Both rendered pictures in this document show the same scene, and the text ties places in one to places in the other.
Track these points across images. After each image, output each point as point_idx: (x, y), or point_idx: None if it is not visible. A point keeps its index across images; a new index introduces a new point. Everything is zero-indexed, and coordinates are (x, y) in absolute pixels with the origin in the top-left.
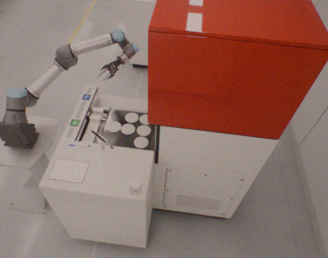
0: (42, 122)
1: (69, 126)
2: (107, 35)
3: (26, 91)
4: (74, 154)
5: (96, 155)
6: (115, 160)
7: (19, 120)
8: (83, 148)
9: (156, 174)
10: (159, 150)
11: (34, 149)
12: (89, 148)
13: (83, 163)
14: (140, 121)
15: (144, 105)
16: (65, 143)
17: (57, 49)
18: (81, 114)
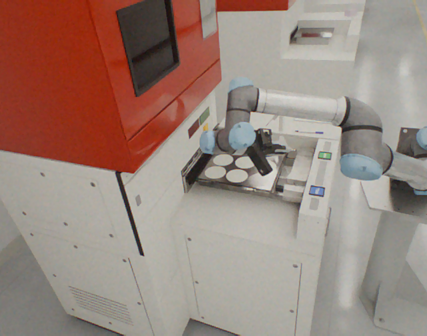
0: (396, 205)
1: (331, 152)
2: (264, 89)
3: (419, 140)
4: (314, 127)
5: (285, 125)
6: (263, 121)
7: (409, 137)
8: (303, 130)
9: None
10: None
11: None
12: (296, 130)
13: (300, 119)
14: (224, 169)
15: (208, 217)
16: (330, 135)
17: (374, 111)
18: (318, 165)
